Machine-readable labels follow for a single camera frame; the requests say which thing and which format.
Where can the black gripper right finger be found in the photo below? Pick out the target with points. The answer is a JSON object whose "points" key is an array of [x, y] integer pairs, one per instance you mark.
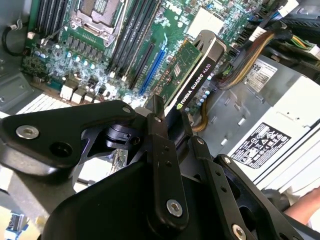
{"points": [[217, 180]]}

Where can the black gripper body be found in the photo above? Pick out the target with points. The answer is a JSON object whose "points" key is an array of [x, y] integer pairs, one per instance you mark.
{"points": [[112, 212]]}

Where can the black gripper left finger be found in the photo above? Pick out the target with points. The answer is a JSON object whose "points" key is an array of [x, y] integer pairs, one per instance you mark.
{"points": [[50, 130]]}

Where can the Nvidia Quadro graphics card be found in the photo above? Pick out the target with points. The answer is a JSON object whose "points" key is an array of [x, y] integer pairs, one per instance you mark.
{"points": [[195, 87]]}

